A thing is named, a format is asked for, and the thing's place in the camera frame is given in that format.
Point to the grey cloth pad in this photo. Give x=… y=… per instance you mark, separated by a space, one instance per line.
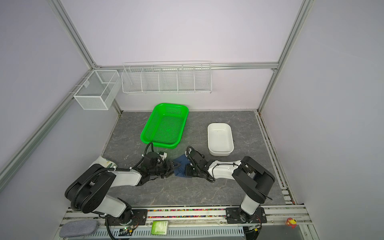
x=78 y=228

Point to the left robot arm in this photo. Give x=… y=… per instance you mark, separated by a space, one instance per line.
x=89 y=192

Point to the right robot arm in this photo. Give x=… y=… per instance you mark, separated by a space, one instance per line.
x=255 y=180

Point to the green plastic basket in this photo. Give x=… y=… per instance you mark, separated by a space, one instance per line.
x=165 y=125

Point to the white ceramic dish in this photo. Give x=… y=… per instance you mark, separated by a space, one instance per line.
x=220 y=139

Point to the white wire shelf rack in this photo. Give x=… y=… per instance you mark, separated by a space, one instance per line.
x=167 y=77

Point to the dark blue paper napkin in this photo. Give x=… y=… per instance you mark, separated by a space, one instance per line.
x=181 y=172

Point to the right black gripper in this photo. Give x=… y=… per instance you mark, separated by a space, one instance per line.
x=188 y=171

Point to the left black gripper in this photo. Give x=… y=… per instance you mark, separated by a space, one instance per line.
x=169 y=168

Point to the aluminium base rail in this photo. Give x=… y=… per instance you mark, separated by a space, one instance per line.
x=201 y=223

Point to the tissue pack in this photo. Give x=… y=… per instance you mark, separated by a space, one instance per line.
x=104 y=163

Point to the white mesh box basket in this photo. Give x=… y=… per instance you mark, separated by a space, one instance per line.
x=99 y=90

